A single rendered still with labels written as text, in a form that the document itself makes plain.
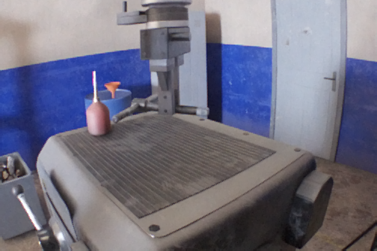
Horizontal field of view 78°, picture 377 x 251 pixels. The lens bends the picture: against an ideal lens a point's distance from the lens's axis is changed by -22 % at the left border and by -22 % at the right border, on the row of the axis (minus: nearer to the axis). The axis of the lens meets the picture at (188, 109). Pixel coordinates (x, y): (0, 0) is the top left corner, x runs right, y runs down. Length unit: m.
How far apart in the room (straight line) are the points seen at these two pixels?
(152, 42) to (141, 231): 0.28
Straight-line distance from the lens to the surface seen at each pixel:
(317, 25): 3.61
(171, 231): 0.40
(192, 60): 3.99
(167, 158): 0.59
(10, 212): 2.53
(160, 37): 0.45
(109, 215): 0.46
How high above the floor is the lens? 1.59
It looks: 16 degrees down
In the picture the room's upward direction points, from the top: 1 degrees counter-clockwise
